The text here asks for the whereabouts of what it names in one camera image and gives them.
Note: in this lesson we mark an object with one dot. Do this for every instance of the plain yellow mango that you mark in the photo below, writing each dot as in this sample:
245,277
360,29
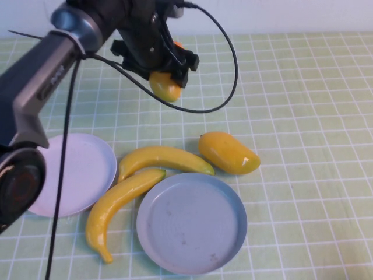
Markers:
227,153

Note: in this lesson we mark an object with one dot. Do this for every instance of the long curved yellow banana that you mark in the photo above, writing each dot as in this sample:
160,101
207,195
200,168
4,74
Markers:
116,201

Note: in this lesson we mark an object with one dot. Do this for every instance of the pink round plate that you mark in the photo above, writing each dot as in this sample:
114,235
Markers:
87,175

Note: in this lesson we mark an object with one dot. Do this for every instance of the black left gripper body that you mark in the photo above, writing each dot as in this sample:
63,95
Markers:
142,49

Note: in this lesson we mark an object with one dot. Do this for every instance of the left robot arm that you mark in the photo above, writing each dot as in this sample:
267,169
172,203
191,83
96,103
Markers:
29,81

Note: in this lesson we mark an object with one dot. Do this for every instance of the green checked tablecloth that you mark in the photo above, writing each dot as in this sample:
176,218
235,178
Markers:
291,116

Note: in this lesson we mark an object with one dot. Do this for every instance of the short yellow banana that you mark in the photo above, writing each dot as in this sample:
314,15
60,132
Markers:
163,156

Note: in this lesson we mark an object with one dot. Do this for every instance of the mango with orange blush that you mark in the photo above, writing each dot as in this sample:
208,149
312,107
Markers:
164,87

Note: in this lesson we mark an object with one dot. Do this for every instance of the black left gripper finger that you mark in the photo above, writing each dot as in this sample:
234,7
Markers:
180,78

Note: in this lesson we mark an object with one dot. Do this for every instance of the blue-grey round plate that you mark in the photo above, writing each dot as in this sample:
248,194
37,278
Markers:
189,224

